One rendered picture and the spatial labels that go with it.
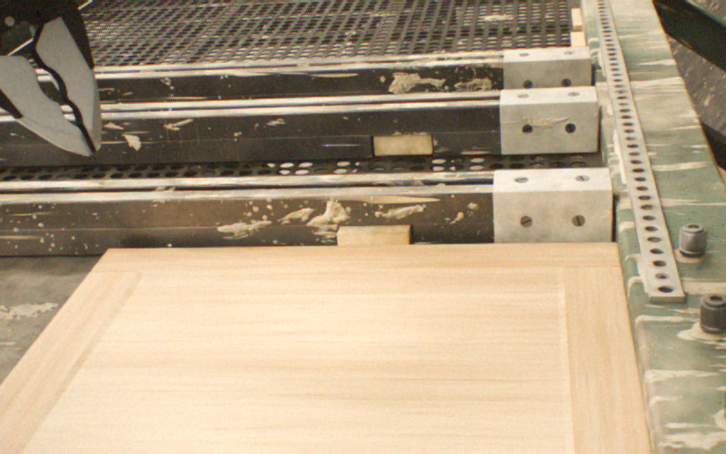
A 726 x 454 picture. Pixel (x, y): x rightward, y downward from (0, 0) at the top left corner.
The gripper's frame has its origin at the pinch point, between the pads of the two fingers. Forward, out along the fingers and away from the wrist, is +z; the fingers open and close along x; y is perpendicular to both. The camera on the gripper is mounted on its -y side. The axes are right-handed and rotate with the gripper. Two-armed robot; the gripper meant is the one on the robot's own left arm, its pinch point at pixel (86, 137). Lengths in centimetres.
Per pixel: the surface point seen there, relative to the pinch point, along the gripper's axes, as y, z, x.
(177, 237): 42.1, 23.2, -13.4
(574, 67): 44, 41, -77
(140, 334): 26.4, 23.6, -0.3
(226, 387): 12.6, 27.4, -0.9
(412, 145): 47, 35, -49
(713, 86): 194, 153, -253
